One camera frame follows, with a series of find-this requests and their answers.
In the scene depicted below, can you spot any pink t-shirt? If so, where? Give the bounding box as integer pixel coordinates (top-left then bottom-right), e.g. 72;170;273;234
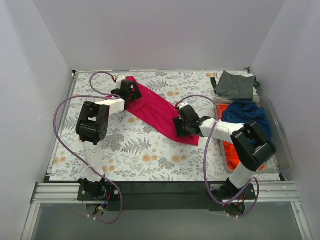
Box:
126;83;199;146

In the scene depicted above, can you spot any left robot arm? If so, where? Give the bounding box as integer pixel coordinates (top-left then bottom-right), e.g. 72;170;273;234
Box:
76;78;142;200

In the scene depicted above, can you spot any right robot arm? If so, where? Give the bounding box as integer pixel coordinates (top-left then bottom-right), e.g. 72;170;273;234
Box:
173;103;277;205

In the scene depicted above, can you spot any floral patterned table mat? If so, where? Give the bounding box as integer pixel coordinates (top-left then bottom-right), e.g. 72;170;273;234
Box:
49;71;230;182

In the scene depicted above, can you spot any blue t-shirt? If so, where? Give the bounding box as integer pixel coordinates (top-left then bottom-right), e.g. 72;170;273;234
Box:
219;101;273;139

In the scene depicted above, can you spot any orange t-shirt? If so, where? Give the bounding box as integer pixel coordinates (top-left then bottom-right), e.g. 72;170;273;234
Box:
217;104;265;171

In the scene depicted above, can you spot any grey folded t-shirt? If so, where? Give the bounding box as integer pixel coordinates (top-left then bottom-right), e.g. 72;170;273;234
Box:
214;70;256;101

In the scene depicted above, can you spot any clear plastic bin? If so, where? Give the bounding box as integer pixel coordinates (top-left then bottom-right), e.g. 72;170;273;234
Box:
213;95;294;175

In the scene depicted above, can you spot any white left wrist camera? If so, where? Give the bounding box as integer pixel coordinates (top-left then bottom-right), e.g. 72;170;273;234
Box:
111;74;126;94

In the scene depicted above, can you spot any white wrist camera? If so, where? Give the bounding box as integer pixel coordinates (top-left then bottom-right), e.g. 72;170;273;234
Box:
111;74;126;94
175;102;189;111

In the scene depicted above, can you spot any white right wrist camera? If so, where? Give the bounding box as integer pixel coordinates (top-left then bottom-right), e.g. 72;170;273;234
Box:
175;102;189;111

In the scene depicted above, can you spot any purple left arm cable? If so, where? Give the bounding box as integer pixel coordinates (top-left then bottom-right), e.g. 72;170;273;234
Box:
54;71;125;225

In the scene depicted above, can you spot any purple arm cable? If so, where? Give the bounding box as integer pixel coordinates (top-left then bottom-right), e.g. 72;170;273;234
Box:
54;71;125;225
174;94;260;218

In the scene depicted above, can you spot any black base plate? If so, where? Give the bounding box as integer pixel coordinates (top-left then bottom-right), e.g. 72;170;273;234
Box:
77;181;258;213

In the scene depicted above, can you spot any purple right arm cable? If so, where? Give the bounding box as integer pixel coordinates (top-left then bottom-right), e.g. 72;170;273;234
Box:
174;94;260;218

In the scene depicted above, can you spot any aluminium front rail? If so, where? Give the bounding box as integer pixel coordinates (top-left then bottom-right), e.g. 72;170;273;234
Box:
32;181;300;203

